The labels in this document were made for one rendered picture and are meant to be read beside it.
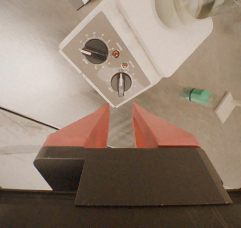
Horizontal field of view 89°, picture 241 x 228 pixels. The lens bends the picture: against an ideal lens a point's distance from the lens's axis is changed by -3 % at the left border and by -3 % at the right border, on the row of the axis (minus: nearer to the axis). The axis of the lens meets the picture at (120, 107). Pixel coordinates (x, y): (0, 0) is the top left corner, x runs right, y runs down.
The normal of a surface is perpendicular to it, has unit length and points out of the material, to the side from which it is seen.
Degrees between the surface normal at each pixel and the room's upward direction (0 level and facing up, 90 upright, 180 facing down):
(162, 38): 0
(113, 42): 30
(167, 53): 0
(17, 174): 0
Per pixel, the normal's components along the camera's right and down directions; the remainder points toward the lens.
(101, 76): 0.00, 0.59
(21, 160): 0.40, 0.27
